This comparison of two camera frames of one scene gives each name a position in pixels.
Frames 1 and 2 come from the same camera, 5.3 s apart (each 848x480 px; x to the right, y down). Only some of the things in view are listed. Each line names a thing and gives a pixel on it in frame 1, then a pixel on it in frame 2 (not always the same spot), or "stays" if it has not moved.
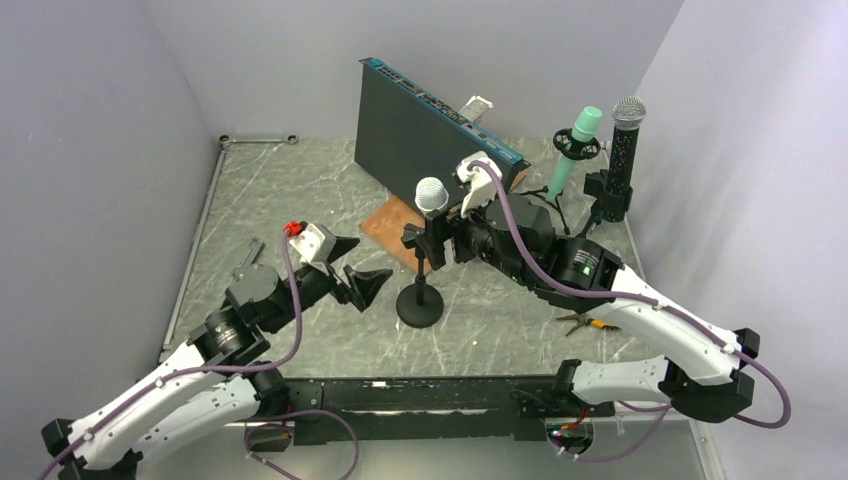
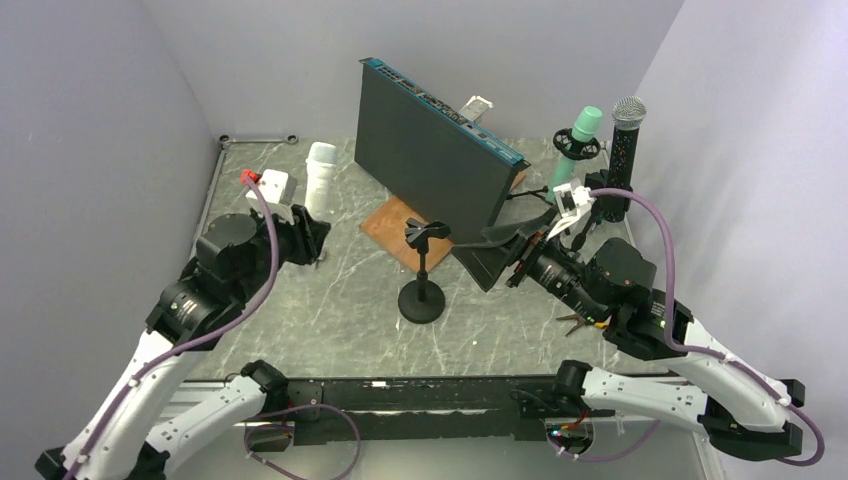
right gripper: [439, 226] → [486, 262]
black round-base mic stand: [420, 305] stays
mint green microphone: [585, 128] stays
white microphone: [430, 195] → [319, 179]
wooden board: [387, 222] stays
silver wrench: [225, 140] stays
